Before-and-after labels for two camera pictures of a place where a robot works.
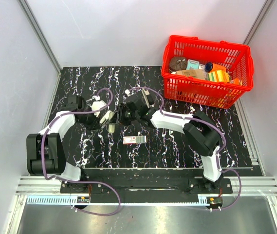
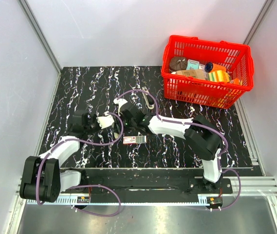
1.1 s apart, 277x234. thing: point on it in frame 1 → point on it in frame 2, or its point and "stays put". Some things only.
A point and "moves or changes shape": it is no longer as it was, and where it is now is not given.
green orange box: (219, 76) stays put
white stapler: (107, 117) moves or changes shape
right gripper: (120, 110) → (122, 116)
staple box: (134, 139) stays put
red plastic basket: (237, 59) stays put
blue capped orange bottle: (211, 67) stays put
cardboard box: (199, 74) stays put
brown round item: (177, 63) stays put
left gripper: (95, 123) → (94, 118)
